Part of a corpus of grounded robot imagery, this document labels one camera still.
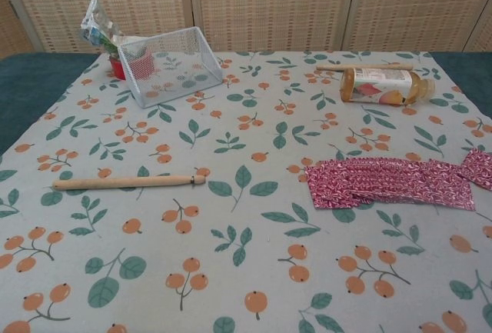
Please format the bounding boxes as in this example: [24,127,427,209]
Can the pink knitted cloth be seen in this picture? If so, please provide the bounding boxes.
[304,155,474,211]

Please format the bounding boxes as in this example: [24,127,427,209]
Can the floral leaf berry tablecloth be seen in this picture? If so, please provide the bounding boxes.
[0,50,492,333]

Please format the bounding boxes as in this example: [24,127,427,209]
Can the plain wooden stick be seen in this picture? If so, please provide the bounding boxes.
[315,62,414,72]

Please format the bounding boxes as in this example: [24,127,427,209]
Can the bamboo folding screen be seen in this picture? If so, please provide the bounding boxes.
[0,0,492,58]

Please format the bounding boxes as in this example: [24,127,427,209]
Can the amber drink bottle with label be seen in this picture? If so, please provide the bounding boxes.
[341,66,437,108]

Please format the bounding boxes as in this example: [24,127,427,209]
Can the small red cup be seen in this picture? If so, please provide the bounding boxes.
[109,48,155,81]

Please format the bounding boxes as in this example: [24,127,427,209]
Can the crumpled silver snack bag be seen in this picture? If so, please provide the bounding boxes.
[79,0,128,58]

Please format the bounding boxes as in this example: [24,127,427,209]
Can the white wire mesh basket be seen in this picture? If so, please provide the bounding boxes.
[117,26,224,109]

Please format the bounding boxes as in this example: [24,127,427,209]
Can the wooden stick with metal ring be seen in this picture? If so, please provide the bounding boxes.
[52,174,208,191]

